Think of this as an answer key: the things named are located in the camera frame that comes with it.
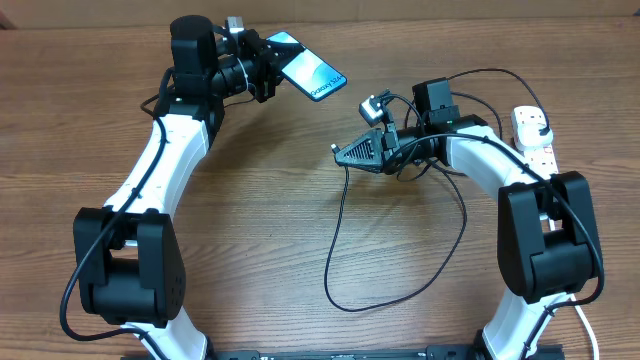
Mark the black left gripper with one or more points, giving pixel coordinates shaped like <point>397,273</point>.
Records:
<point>268,62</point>

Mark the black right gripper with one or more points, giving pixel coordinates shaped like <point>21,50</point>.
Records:
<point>374,142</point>

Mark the blue Samsung Galaxy smartphone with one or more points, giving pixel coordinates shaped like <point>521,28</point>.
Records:
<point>313,76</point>

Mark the white power strip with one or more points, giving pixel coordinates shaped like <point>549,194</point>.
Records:
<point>527,122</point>

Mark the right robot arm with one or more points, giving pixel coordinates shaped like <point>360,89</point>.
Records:
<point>548,249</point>

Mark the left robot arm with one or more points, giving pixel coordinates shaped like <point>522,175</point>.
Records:
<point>129,269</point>

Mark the white USB charger plug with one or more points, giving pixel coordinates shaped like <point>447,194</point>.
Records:
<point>530,137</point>

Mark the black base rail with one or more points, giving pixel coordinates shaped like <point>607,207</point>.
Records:
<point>320,355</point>

